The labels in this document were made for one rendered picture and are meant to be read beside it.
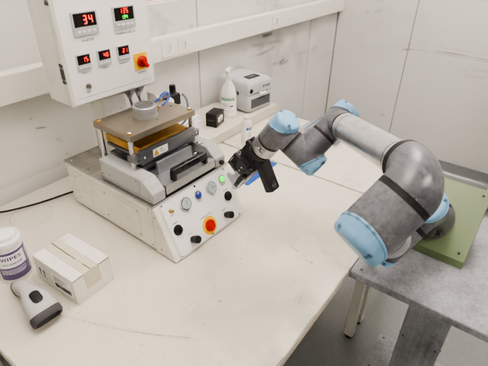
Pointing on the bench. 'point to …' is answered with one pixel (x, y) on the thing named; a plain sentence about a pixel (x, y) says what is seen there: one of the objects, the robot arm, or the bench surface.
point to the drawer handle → (187, 165)
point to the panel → (199, 212)
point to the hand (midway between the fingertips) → (236, 188)
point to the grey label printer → (249, 89)
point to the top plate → (144, 118)
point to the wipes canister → (13, 255)
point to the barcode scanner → (36, 303)
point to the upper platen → (144, 139)
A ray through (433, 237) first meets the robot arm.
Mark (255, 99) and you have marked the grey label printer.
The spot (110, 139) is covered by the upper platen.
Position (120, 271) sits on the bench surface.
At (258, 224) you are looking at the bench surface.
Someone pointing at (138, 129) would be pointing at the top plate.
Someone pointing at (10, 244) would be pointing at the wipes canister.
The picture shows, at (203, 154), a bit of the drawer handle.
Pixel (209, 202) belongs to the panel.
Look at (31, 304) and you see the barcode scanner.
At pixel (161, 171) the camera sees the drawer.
